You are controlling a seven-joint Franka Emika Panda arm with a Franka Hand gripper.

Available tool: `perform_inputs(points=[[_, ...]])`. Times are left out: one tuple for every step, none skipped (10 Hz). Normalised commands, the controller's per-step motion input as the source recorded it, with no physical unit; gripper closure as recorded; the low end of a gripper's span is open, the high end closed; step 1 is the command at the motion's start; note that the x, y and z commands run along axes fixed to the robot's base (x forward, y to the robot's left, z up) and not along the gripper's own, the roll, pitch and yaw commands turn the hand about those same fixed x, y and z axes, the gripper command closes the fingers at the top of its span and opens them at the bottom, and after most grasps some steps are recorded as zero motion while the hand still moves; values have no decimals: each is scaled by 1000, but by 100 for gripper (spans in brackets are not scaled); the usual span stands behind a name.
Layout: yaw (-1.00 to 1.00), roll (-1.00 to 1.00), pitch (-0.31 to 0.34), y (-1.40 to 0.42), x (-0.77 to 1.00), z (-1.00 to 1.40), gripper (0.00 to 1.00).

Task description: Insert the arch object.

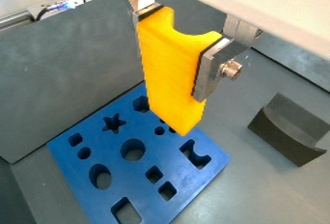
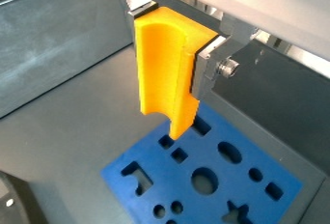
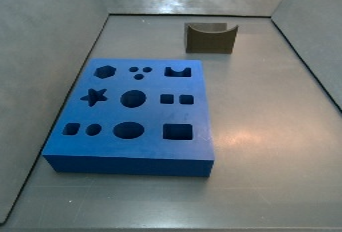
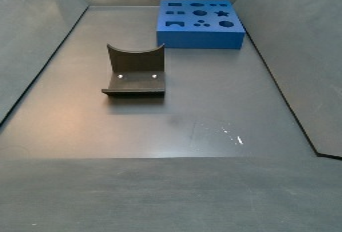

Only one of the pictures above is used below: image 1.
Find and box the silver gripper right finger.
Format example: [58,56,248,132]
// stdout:
[193,14,262,102]

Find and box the yellow arch block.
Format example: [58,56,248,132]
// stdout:
[137,7,222,135]

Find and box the dark grey curved holder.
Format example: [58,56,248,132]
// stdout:
[248,93,330,167]

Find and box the blue shape sorter board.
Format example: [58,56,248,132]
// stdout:
[49,85,230,224]

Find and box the black cable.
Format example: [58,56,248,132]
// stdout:
[34,6,57,22]

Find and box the aluminium rail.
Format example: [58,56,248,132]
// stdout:
[0,11,34,31]

